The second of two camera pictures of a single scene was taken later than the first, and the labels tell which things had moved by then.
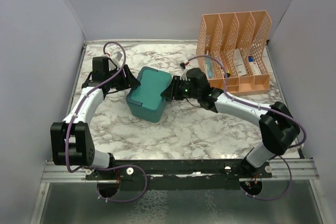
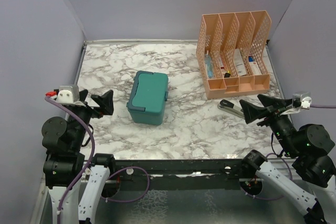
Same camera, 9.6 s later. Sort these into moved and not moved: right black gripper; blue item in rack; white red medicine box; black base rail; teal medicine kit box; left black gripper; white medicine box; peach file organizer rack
Moved: left black gripper; right black gripper; teal medicine kit box
Not moved: black base rail; blue item in rack; white red medicine box; white medicine box; peach file organizer rack
